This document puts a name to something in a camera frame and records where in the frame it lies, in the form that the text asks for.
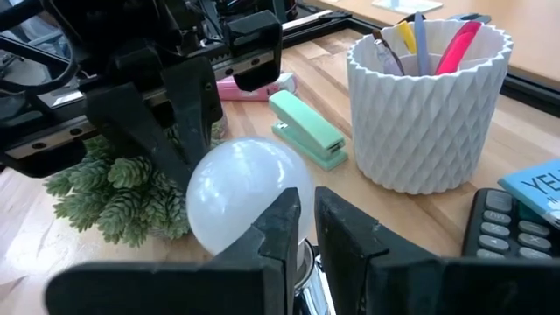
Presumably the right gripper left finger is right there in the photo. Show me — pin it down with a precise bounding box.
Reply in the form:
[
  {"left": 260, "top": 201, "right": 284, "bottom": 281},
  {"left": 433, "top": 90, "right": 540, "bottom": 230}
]
[{"left": 43, "top": 186, "right": 303, "bottom": 315}]

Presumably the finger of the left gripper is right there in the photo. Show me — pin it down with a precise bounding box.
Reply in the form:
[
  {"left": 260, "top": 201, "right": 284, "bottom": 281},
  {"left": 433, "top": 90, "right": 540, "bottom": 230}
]
[
  {"left": 84, "top": 81, "right": 194, "bottom": 193},
  {"left": 160, "top": 55, "right": 225, "bottom": 171}
]

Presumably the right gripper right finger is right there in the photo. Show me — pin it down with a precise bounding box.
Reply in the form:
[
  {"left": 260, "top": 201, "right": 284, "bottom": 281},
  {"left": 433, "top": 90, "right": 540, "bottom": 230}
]
[{"left": 313, "top": 185, "right": 560, "bottom": 315}]

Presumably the chrome lamp socket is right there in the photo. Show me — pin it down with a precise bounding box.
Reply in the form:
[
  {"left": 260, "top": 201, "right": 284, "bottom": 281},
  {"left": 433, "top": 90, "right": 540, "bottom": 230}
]
[{"left": 292, "top": 238, "right": 337, "bottom": 315}]

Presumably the white frosted lightbulb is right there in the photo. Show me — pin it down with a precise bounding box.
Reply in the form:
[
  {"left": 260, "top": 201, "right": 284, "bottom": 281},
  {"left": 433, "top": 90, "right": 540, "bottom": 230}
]
[{"left": 185, "top": 136, "right": 316, "bottom": 268}]

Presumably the pink rectangular case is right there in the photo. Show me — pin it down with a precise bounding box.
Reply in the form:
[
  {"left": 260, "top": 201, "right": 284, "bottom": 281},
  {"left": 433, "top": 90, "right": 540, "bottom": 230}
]
[{"left": 216, "top": 72, "right": 298, "bottom": 102}]

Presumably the potted green succulent plant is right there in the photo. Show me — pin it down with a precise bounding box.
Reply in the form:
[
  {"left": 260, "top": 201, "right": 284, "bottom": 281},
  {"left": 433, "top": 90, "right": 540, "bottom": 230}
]
[{"left": 42, "top": 126, "right": 228, "bottom": 249}]

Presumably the mint green stapler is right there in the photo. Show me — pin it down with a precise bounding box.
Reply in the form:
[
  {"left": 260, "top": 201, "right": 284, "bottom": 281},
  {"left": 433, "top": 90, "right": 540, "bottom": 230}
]
[{"left": 268, "top": 89, "right": 350, "bottom": 172}]

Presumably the black calculator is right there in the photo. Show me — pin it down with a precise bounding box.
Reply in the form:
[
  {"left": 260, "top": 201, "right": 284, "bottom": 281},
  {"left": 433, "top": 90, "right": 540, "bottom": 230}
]
[{"left": 461, "top": 187, "right": 560, "bottom": 263}]

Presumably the white faceted pen cup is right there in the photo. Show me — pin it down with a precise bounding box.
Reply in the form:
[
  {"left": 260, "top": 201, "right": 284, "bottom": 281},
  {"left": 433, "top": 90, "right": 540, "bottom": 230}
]
[{"left": 346, "top": 17, "right": 515, "bottom": 196}]

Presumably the blue book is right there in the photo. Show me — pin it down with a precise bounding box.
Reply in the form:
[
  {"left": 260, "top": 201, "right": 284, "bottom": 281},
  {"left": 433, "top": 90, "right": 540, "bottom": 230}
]
[{"left": 497, "top": 157, "right": 560, "bottom": 231}]

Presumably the clear purple pen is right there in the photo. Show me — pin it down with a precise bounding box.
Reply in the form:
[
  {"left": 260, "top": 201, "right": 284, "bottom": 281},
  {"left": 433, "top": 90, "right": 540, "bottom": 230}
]
[{"left": 371, "top": 29, "right": 407, "bottom": 77}]

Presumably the yellow pen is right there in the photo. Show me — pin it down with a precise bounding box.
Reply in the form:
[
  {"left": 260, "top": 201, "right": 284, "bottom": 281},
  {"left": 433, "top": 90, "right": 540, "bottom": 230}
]
[{"left": 396, "top": 20, "right": 417, "bottom": 56}]

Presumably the grey blue pen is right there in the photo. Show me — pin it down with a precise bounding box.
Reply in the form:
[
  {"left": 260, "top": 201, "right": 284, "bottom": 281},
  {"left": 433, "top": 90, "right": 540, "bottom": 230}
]
[{"left": 413, "top": 11, "right": 433, "bottom": 76}]

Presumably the pink marker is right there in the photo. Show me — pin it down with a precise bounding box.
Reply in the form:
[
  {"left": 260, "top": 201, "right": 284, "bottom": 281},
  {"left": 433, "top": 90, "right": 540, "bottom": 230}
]
[{"left": 434, "top": 20, "right": 483, "bottom": 76}]

